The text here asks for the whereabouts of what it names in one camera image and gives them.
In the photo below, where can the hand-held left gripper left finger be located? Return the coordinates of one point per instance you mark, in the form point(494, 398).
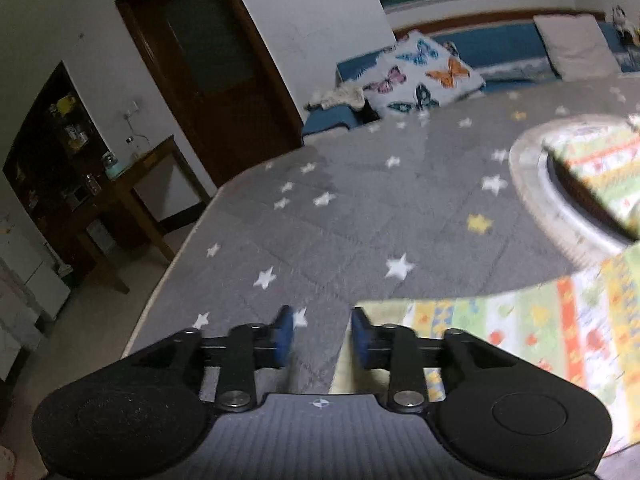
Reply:
point(285, 336)

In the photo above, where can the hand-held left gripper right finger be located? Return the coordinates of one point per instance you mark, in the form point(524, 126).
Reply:
point(360, 338)

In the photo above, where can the colourful patterned garment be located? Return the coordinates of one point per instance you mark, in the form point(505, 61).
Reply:
point(525, 320)
point(600, 170)

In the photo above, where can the grey star-print blanket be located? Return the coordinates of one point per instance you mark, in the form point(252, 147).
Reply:
point(375, 210)

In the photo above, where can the brown wooden table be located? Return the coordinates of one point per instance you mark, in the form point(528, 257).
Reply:
point(145, 162)

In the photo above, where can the round grey pad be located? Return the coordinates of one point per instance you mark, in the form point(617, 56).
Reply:
point(530, 180)

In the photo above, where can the teal jar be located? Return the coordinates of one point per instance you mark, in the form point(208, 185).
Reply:
point(113, 167)

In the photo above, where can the white crumpled cloth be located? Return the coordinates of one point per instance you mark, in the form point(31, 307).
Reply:
point(340, 96)

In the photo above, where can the white cabinet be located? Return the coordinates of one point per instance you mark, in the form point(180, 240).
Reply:
point(25, 280)

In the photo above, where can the butterfly-print pillow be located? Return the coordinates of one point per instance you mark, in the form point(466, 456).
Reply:
point(425, 75)

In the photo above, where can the dark wooden door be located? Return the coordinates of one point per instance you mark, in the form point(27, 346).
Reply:
point(225, 60)

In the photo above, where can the colourful patterned folded garment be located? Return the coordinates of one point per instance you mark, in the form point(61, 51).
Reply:
point(600, 170)

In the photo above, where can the dark open cabinet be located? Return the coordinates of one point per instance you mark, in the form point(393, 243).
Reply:
point(45, 135)

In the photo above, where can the blue sofa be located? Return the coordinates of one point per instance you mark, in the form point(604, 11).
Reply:
point(500, 45)

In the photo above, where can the white pillow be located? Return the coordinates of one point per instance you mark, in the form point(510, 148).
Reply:
point(577, 45)

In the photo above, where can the plush toy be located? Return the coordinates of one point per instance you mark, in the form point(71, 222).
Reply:
point(622, 22)

